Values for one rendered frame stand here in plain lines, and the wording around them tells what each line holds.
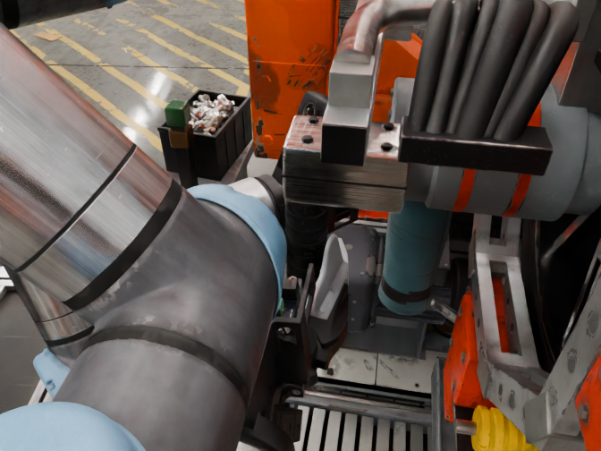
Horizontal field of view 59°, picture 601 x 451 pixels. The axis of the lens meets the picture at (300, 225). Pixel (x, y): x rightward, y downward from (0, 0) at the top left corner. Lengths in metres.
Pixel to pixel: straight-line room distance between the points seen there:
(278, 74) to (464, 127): 0.74
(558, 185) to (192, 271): 0.40
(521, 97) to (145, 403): 0.26
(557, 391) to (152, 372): 0.33
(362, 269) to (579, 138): 0.61
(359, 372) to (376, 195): 0.95
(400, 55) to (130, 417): 0.91
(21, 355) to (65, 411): 1.12
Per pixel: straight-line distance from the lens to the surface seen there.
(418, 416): 1.28
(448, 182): 0.53
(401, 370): 1.32
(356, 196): 0.39
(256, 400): 0.30
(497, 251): 0.82
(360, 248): 1.10
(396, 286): 0.85
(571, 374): 0.44
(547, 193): 0.55
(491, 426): 0.74
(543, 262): 0.82
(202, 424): 0.21
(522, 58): 0.36
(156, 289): 0.23
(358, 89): 0.36
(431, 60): 0.35
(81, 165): 0.22
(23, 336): 1.34
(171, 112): 1.08
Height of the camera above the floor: 1.15
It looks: 40 degrees down
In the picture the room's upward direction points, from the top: straight up
